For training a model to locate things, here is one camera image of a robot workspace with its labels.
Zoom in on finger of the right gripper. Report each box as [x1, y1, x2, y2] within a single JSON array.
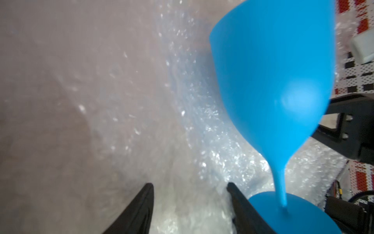
[[312, 94, 374, 165]]

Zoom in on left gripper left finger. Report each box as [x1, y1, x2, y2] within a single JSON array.
[[104, 183, 154, 234]]

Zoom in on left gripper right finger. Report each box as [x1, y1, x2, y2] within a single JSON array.
[[227, 182, 275, 234]]

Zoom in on blue glass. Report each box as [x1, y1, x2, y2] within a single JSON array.
[[209, 1, 340, 234]]

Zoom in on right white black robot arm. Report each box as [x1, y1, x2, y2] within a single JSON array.
[[312, 94, 374, 234]]

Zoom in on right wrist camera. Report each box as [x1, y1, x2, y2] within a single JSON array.
[[349, 28, 374, 64]]

